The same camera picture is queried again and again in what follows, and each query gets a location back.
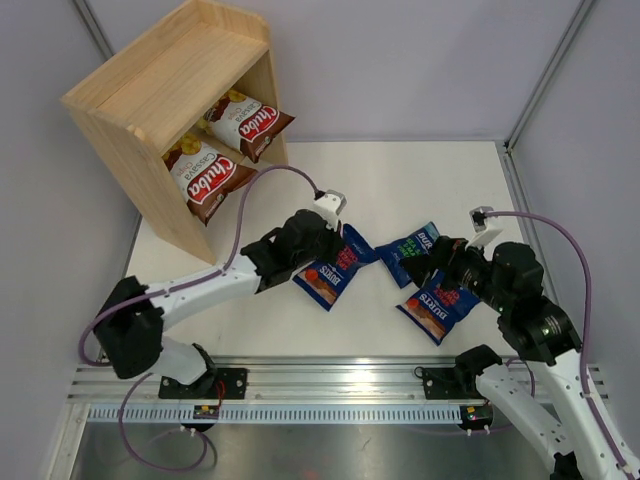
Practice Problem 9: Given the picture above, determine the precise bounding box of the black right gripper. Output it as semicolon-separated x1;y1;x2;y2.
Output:
398;234;512;312

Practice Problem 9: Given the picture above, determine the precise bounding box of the blue Burts spicy chilli bag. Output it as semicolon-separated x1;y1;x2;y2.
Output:
292;224;378;312

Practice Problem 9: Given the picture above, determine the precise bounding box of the brown Chuba cassava chips bag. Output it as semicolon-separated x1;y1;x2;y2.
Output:
162;133;257;225

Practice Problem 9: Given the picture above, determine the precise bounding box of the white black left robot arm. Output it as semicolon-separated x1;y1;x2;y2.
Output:
92;209;344;398

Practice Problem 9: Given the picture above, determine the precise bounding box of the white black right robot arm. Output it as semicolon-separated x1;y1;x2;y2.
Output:
401;236;639;479

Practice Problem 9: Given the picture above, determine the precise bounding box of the light wooden shelf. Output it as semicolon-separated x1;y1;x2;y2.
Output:
61;1;280;263

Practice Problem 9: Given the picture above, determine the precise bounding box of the blue Burts sea salt bag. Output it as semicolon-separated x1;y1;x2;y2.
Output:
374;222;440;289

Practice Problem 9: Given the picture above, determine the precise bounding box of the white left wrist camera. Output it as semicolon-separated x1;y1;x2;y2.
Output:
312;190;347;231

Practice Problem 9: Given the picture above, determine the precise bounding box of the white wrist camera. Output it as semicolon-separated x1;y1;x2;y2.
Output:
466;206;504;250
312;190;347;231

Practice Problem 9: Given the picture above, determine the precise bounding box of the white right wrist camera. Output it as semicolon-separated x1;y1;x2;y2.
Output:
466;206;504;250

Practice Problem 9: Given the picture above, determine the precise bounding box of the aluminium mounting rail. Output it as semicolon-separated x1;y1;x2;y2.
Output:
64;355;609;401

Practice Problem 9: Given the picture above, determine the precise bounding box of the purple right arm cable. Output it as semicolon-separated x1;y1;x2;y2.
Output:
402;210;626;471

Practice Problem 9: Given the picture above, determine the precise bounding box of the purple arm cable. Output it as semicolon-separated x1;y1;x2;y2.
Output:
78;165;324;472
402;210;626;471

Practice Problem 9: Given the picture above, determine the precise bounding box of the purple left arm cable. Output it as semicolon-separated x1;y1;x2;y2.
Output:
78;165;324;472

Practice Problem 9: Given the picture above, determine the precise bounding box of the white slotted cable duct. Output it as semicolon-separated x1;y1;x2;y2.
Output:
88;403;493;425

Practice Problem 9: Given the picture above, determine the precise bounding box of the aluminium frame post right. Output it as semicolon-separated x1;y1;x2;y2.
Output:
503;0;599;154

